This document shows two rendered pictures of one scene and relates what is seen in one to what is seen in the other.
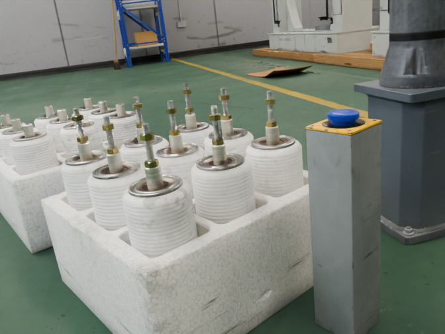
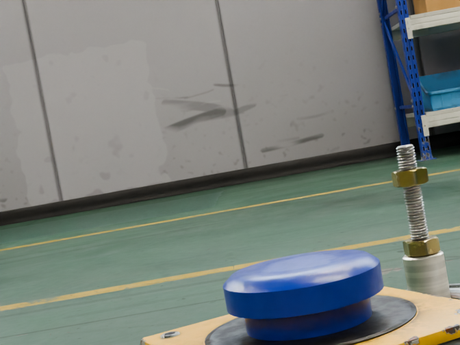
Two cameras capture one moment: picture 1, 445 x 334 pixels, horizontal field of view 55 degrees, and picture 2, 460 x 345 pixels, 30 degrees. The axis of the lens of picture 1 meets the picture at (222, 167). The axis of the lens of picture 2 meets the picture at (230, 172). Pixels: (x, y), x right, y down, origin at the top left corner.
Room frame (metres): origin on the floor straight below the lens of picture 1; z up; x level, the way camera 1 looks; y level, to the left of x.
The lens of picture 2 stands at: (0.58, -0.37, 0.37)
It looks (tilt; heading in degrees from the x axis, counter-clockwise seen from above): 3 degrees down; 105
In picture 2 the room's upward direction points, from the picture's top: 10 degrees counter-clockwise
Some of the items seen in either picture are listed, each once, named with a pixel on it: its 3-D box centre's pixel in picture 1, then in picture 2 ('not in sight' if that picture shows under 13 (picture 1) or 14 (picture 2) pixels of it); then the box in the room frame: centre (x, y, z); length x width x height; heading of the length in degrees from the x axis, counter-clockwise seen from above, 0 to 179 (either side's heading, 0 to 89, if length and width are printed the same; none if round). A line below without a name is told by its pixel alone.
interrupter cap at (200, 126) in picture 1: (191, 127); not in sight; (0.88, 0.05, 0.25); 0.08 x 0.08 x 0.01
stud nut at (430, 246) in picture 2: (151, 163); (421, 246); (0.55, 0.10, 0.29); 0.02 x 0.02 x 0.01; 80
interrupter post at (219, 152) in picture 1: (219, 154); not in sight; (0.63, 0.00, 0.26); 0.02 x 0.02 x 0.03
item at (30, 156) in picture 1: (40, 173); not in sight; (0.99, 0.44, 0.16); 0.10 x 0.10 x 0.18
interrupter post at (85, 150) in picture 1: (85, 151); not in sight; (0.74, 0.24, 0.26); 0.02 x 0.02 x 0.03
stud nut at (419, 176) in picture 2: (147, 136); (409, 176); (0.55, 0.10, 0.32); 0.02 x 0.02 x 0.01; 80
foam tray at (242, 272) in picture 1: (189, 232); not in sight; (0.72, 0.08, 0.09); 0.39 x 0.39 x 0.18; 38
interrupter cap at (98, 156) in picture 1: (87, 158); not in sight; (0.74, 0.24, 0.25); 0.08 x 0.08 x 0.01
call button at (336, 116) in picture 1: (343, 118); (305, 303); (0.54, -0.16, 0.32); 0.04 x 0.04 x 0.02
